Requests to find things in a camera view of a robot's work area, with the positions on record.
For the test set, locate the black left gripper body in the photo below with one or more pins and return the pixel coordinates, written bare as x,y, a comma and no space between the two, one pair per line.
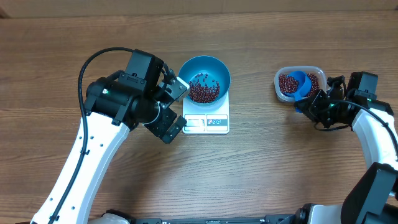
160,125

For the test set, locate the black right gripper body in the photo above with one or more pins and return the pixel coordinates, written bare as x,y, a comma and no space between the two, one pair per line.
326,110

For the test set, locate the white digital kitchen scale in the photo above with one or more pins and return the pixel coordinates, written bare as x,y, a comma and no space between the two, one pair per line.
207,119

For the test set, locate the blue plastic measuring scoop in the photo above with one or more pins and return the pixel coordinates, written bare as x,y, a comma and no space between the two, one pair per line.
304,85

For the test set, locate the red adzuki beans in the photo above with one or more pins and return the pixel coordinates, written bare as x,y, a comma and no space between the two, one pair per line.
200,92

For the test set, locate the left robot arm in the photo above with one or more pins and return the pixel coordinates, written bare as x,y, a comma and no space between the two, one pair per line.
111,108

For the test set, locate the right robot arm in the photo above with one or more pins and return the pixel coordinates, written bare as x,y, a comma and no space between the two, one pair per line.
354,105

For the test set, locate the blue metal bowl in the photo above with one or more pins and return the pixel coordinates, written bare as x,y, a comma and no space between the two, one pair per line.
215,69

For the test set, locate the clear plastic container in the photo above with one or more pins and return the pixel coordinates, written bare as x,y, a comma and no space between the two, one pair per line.
317,72

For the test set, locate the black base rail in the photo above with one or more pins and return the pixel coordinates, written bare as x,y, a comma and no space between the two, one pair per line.
214,220

